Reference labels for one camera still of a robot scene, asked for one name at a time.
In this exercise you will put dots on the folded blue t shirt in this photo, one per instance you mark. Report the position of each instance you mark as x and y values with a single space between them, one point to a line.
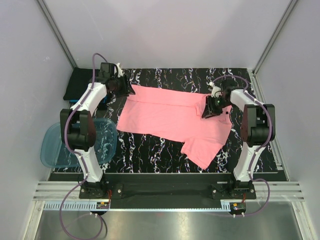
104 100

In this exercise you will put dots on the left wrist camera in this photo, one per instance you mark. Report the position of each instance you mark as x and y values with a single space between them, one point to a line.
118 70

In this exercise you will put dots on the blue plastic bin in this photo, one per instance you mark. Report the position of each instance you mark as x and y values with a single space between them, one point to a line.
54 153

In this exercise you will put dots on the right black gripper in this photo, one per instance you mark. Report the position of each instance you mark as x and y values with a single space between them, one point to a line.
209 110

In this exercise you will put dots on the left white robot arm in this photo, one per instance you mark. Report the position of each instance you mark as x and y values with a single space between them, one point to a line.
78 131

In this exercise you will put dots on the pink t shirt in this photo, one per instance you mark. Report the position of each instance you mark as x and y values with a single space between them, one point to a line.
176 116

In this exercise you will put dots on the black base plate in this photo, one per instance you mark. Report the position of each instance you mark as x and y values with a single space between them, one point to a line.
217 186

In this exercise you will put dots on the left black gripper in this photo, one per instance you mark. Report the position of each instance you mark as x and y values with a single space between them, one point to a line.
127 89

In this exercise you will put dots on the folded black t shirt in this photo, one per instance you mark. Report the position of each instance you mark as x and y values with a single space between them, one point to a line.
78 83

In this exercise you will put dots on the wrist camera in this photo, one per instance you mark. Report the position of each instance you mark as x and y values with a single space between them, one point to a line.
118 70
215 90

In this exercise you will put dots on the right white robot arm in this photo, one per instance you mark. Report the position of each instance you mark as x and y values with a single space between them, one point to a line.
257 127

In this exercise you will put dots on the aluminium frame rail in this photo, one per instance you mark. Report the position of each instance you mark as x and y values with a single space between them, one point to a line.
134 197

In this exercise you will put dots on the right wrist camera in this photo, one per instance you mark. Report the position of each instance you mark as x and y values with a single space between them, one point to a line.
215 90

